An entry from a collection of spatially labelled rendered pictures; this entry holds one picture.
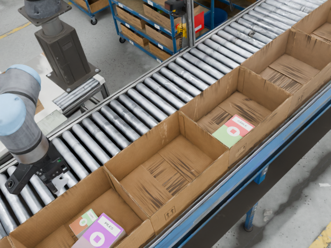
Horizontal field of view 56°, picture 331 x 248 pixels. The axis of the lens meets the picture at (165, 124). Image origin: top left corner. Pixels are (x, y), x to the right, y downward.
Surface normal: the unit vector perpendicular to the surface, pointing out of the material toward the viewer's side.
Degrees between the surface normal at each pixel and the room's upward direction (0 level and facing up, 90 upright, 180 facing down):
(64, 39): 90
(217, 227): 0
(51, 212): 89
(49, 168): 1
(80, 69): 90
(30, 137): 90
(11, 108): 4
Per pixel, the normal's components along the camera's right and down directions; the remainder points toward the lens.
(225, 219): -0.11, -0.63
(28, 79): 0.65, -0.56
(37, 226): 0.66, 0.53
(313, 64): -0.76, 0.54
